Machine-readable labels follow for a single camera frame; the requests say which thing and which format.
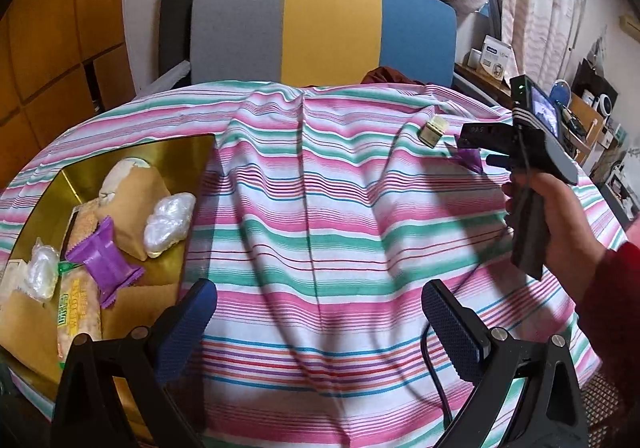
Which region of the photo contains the purple snack packet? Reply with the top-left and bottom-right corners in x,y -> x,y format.
457,148 -> 484,174
65,216 -> 144,309

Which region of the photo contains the small green yellow box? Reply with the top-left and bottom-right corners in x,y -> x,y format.
418,115 -> 448,148

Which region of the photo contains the green yellow cracker packet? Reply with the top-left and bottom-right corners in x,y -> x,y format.
56,265 -> 102,367

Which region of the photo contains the tan yellow cloth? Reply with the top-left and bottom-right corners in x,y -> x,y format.
96,167 -> 170,261

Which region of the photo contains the clear plastic bag bundle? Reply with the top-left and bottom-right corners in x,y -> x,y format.
25,238 -> 60,302

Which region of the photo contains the beige cardboard box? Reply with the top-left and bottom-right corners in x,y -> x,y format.
0,260 -> 27,306

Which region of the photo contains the red sleeve forearm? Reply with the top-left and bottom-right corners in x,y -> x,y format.
576,242 -> 639,407

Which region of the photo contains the person right hand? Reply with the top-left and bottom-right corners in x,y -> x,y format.
501,170 -> 608,304

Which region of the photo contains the wooden side desk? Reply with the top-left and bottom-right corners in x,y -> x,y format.
454,64 -> 604,171

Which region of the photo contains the blue round fan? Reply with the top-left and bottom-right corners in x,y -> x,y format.
549,79 -> 572,108

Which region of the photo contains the white blue product box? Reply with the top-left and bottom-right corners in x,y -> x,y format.
476,34 -> 512,82

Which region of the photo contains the gold metal tin tray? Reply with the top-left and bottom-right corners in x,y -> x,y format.
1,134 -> 214,447

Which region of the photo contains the dark red cloth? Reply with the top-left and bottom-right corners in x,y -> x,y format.
361,66 -> 424,86

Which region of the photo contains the striped bed sheet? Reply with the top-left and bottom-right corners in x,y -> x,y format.
1,81 -> 600,447

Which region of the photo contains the grey yellow blue chair back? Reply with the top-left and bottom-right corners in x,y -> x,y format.
190,0 -> 457,86

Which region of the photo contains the black foam roll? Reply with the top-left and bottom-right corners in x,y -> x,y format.
157,0 -> 193,76

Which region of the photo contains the orange wooden wardrobe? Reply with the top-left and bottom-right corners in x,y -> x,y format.
1,0 -> 134,185

